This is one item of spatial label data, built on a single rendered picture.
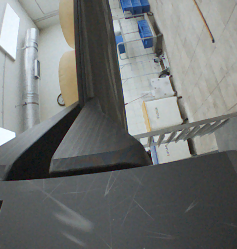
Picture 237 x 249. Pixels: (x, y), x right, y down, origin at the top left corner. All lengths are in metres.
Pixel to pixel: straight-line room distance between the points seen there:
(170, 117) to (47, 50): 3.62
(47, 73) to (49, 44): 0.91
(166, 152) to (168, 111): 0.72
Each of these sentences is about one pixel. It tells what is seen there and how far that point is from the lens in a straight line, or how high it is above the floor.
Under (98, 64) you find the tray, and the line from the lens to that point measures 0.16.
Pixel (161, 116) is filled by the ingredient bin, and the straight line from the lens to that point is 3.59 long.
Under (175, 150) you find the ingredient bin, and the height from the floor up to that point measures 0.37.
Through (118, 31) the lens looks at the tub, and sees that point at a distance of 4.46.
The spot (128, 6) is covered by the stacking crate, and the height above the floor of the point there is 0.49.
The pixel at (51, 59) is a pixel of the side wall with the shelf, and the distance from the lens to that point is 5.40.
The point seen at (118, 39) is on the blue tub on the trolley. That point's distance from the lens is 4.28.
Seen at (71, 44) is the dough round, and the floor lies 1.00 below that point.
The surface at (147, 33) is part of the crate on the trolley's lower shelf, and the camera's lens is 4.37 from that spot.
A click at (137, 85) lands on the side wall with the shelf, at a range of 4.49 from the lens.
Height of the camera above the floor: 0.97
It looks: 4 degrees up
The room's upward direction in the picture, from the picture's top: 102 degrees counter-clockwise
